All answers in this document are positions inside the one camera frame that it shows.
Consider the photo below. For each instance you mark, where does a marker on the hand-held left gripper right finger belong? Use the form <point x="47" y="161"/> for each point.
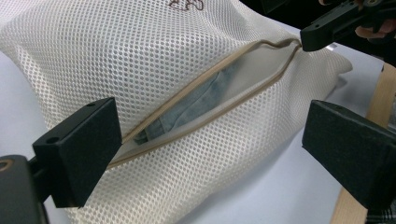
<point x="351" y="152"/>

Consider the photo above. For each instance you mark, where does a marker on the white table mat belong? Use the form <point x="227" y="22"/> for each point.
<point x="280" y="193"/>

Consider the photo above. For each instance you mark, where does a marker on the white mesh laundry bag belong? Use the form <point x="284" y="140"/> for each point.
<point x="124" y="56"/>

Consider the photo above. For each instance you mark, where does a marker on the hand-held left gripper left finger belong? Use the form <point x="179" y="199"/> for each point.
<point x="81" y="152"/>

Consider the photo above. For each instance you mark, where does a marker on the light blue jeans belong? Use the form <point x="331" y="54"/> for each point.
<point x="193" y="102"/>

